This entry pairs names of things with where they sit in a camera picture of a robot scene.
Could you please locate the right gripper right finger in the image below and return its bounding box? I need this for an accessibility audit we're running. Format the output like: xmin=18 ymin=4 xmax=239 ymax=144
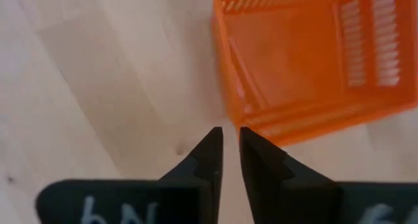
xmin=239 ymin=125 xmax=341 ymax=224

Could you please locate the orange plastic slotted basket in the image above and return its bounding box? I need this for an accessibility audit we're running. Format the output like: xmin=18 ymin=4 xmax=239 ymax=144
xmin=210 ymin=0 xmax=418 ymax=147

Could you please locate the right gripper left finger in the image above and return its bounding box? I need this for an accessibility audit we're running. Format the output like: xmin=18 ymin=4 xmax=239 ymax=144
xmin=158 ymin=125 xmax=225 ymax=224

